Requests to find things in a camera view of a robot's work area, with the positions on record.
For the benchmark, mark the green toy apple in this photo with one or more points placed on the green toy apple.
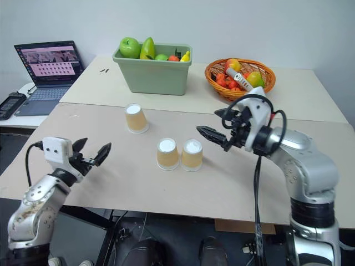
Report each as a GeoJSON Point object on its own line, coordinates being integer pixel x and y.
{"type": "Point", "coordinates": [129, 47]}

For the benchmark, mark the white side table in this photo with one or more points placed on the white side table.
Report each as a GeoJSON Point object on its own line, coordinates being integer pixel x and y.
{"type": "Point", "coordinates": [16, 123]}

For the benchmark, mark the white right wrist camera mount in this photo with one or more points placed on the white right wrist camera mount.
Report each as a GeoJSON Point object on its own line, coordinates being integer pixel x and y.
{"type": "Point", "coordinates": [259, 110]}

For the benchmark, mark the orange wicker basket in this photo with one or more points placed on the orange wicker basket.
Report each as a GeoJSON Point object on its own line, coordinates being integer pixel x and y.
{"type": "Point", "coordinates": [222, 92]}

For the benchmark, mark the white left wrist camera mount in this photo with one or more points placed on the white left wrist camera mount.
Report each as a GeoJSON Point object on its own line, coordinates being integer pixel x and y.
{"type": "Point", "coordinates": [55, 149]}

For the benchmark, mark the dark rounded shape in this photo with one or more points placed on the dark rounded shape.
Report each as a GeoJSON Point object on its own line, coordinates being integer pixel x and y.
{"type": "Point", "coordinates": [213, 252]}
{"type": "Point", "coordinates": [148, 253]}

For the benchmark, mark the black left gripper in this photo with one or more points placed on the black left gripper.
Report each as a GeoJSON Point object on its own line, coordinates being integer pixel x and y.
{"type": "Point", "coordinates": [80, 163]}

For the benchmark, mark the green yellow toy mango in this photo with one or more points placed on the green yellow toy mango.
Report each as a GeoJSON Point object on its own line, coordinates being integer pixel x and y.
{"type": "Point", "coordinates": [147, 48]}

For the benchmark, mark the small orange toy fruit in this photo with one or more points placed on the small orange toy fruit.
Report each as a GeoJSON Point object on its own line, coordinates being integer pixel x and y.
{"type": "Point", "coordinates": [173, 58]}

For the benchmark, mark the red toy pepper pile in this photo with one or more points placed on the red toy pepper pile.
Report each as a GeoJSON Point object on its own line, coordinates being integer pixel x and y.
{"type": "Point", "coordinates": [226, 81]}

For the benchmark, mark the yellow green toy pear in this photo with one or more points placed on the yellow green toy pear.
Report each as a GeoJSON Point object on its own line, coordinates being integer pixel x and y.
{"type": "Point", "coordinates": [254, 79]}

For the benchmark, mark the red yellow toy peach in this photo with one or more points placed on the red yellow toy peach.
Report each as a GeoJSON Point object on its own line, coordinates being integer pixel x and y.
{"type": "Point", "coordinates": [233, 64]}

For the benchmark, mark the tan paper cup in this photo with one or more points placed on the tan paper cup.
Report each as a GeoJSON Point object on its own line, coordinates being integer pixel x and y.
{"type": "Point", "coordinates": [167, 156]}
{"type": "Point", "coordinates": [191, 156]}
{"type": "Point", "coordinates": [136, 120]}

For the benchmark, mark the green plastic bin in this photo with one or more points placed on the green plastic bin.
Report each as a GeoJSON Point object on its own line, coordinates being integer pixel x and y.
{"type": "Point", "coordinates": [155, 77]}

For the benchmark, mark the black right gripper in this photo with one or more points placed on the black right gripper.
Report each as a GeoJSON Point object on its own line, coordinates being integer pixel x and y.
{"type": "Point", "coordinates": [240, 133]}

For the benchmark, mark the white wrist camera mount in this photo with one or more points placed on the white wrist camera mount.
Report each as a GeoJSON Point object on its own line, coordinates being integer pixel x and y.
{"type": "Point", "coordinates": [55, 149]}
{"type": "Point", "coordinates": [259, 110]}

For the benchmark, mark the small green toy fruit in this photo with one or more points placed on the small green toy fruit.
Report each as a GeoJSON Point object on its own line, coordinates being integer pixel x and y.
{"type": "Point", "coordinates": [161, 57]}

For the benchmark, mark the black table frame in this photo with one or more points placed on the black table frame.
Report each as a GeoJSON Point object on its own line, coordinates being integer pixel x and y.
{"type": "Point", "coordinates": [108, 221]}

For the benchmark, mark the yellow toy banana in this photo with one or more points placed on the yellow toy banana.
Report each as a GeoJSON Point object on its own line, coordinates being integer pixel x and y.
{"type": "Point", "coordinates": [185, 56]}

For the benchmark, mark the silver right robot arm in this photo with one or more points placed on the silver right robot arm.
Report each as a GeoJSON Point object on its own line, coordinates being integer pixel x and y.
{"type": "Point", "coordinates": [308, 158]}

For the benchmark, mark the grey open laptop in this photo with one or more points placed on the grey open laptop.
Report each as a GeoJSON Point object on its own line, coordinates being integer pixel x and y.
{"type": "Point", "coordinates": [50, 72]}

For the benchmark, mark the white shoe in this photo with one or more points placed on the white shoe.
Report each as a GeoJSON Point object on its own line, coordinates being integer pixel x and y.
{"type": "Point", "coordinates": [56, 261]}
{"type": "Point", "coordinates": [86, 263]}

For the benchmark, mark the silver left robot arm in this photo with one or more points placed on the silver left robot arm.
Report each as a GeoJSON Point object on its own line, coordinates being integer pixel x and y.
{"type": "Point", "coordinates": [36, 202]}

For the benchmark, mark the black flat device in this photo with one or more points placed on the black flat device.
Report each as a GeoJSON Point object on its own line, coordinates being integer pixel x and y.
{"type": "Point", "coordinates": [11, 104]}

